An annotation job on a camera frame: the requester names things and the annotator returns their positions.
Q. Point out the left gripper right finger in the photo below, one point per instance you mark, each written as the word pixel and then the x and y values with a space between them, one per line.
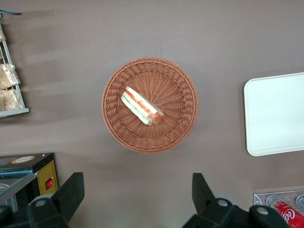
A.
pixel 202 197

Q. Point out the black yellow food warmer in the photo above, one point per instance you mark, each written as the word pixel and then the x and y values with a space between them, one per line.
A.
pixel 47 173

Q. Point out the triangle sandwich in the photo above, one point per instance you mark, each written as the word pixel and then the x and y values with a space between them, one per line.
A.
pixel 140 105

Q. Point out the large brown wicker basket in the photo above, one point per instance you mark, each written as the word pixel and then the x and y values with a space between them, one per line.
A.
pixel 171 118

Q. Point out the beige plastic tray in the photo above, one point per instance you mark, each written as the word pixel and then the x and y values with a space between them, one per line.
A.
pixel 273 114

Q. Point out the red cola bottle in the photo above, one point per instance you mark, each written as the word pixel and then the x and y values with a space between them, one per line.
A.
pixel 288 213

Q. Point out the clear acrylic bottle rack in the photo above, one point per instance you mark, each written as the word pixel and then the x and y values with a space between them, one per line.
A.
pixel 259 198

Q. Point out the clear bag of crackers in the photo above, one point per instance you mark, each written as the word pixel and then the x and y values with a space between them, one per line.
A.
pixel 8 76
pixel 9 99

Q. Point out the blue strip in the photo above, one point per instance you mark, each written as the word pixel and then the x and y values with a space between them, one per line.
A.
pixel 9 12

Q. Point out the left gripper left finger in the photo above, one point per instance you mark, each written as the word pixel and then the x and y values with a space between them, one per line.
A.
pixel 69 194

